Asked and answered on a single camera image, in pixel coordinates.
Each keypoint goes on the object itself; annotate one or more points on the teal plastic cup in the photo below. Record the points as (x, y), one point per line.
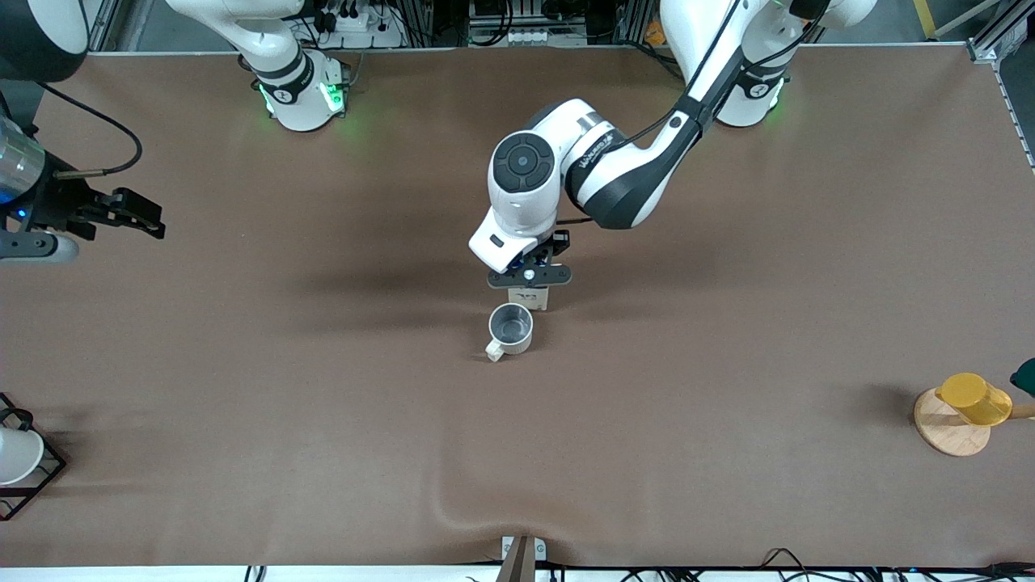
(1027, 378)

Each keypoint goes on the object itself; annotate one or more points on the brown mount pole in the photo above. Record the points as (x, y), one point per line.
(520, 566)

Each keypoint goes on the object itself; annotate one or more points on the bag of orange bread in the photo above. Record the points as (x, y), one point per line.
(656, 34)

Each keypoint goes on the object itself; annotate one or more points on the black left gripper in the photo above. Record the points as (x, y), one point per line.
(555, 241)

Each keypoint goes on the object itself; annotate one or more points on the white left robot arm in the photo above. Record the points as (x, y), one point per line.
(525, 206)

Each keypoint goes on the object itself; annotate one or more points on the wooden cup stand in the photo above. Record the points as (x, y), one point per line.
(946, 432)

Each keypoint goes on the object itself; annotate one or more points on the yellow plastic cup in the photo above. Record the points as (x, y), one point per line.
(974, 400)

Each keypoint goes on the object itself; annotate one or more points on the brown table cover mat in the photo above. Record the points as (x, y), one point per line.
(323, 404)

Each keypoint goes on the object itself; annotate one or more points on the white mount bracket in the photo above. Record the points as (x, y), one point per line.
(507, 550)

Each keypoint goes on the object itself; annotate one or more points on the white socket box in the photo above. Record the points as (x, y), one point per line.
(542, 36)

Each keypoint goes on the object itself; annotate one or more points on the white power strip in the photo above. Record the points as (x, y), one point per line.
(364, 28)

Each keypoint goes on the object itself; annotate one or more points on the aluminium table edge rail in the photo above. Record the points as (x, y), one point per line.
(1020, 121)

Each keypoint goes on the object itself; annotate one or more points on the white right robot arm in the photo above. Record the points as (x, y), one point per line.
(283, 73)

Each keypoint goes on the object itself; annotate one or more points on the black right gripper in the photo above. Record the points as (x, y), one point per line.
(61, 202)

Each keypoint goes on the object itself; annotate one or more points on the white cup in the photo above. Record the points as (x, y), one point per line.
(16, 457)

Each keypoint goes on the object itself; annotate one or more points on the aluminium frame profile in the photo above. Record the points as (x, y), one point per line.
(999, 36)

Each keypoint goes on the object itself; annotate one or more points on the blue white milk carton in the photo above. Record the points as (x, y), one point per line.
(538, 301)

